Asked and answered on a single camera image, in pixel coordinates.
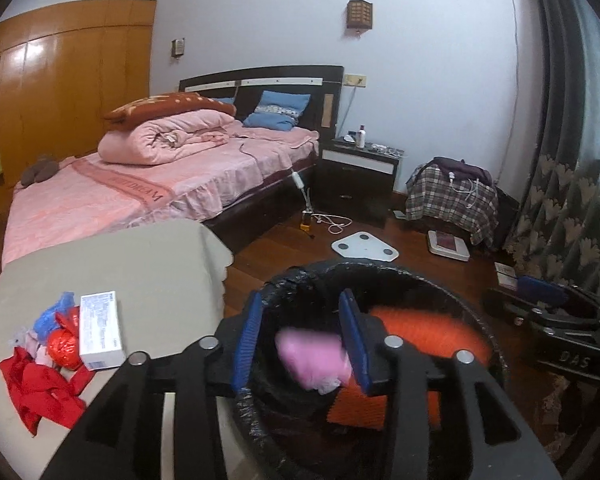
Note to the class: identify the wooden wardrobe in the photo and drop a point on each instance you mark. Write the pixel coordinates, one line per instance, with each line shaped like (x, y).
(70, 90)

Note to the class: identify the black lined waste bin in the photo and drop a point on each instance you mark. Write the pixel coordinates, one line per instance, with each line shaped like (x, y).
(430, 280)

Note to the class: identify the orange cloth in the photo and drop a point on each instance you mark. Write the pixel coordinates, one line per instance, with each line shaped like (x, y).
(425, 332)

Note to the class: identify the beige wall socket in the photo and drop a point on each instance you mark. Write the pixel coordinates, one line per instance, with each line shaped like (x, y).
(354, 79)

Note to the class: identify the wooden wall lamp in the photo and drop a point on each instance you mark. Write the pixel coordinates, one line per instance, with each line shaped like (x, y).
(360, 15)

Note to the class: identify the dark floral curtain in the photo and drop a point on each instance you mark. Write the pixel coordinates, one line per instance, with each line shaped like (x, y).
(570, 135)

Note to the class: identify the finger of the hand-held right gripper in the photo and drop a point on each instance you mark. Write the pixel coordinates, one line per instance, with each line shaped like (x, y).
(540, 288)
(510, 305)

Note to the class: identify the dark nightstand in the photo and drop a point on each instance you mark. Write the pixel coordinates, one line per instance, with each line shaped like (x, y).
(350, 185)

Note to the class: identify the pink covered bed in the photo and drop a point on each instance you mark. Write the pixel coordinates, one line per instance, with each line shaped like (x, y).
(105, 195)

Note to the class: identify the purple cloth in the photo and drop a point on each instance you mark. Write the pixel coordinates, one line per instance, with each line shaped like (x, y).
(460, 166)

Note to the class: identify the white bathroom scale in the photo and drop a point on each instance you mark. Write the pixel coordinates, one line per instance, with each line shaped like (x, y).
(365, 247)

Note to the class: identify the white scale with maroon top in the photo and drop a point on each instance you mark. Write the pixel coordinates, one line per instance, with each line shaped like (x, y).
(447, 245)

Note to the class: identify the blue pillow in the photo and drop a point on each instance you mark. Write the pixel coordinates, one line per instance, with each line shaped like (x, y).
(277, 110)

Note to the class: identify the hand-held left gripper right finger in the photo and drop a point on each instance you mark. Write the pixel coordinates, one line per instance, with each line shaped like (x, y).
(355, 345)

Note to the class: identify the pink cloth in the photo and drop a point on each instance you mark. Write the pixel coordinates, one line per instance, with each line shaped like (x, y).
(310, 355)
(30, 345)

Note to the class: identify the red cloth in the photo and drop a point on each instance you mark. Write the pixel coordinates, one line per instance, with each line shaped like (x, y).
(45, 390)

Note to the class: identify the dark wooden headboard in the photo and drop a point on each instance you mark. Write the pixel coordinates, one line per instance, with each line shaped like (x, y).
(325, 105)

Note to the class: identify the small white booklet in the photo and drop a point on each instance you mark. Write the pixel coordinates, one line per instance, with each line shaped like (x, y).
(506, 275)

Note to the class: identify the small white gooseneck lamp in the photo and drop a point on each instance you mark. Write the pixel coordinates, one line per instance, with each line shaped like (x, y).
(297, 179)

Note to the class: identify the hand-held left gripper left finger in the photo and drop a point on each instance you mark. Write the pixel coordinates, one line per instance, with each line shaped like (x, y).
(245, 342)

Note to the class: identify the folded pink quilt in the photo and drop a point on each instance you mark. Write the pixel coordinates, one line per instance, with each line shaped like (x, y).
(155, 140)

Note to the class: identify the red foil ball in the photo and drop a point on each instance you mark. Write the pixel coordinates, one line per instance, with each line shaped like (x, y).
(63, 347)

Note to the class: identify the blue plastic shoe cover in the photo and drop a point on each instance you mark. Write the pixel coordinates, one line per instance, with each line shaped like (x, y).
(52, 312)

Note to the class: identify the plaid cloth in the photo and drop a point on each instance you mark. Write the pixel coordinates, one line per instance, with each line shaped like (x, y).
(430, 195)

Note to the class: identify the white cardboard box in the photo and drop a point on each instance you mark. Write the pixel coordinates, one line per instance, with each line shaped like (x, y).
(100, 330)

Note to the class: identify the grey plush slippers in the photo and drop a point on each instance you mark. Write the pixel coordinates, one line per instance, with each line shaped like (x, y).
(37, 170)

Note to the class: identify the white bottle with dark cap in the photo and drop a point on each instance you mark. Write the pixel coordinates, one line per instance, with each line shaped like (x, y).
(362, 137)

